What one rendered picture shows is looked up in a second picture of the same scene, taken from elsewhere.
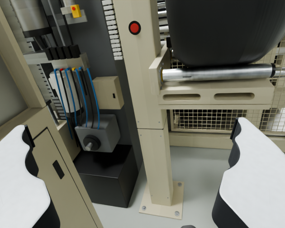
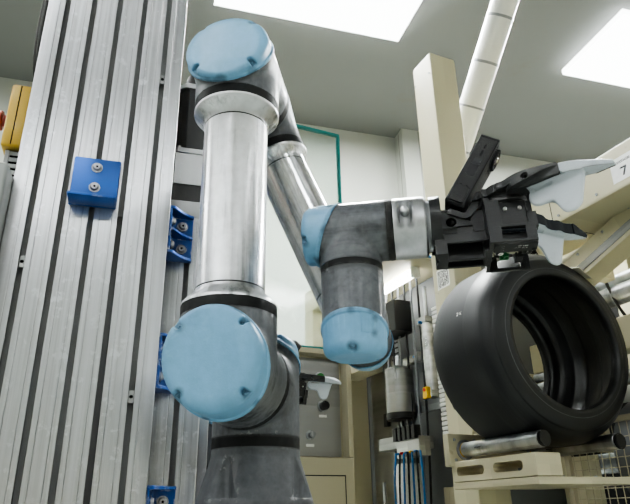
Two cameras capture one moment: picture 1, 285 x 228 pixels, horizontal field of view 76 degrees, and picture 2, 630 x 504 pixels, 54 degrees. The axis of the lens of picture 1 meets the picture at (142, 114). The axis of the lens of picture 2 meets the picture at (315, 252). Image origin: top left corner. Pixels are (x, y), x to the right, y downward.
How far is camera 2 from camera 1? 1.69 m
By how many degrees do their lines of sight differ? 69
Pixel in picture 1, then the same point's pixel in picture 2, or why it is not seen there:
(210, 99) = (491, 471)
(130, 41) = (453, 417)
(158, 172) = not seen: outside the picture
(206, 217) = not seen: outside the picture
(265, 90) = (528, 456)
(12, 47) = (347, 403)
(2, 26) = (346, 389)
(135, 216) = not seen: outside the picture
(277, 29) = (494, 386)
